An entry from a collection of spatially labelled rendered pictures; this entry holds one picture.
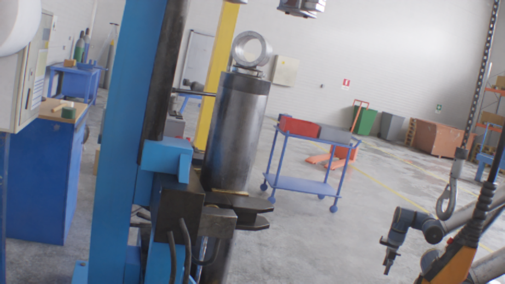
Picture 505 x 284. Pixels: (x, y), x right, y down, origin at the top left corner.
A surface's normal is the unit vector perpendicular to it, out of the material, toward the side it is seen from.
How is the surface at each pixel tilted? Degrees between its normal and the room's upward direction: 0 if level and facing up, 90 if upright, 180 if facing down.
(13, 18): 90
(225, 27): 90
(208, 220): 90
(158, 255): 90
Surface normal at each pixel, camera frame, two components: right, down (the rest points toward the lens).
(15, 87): 0.26, 0.22
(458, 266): -0.48, 0.05
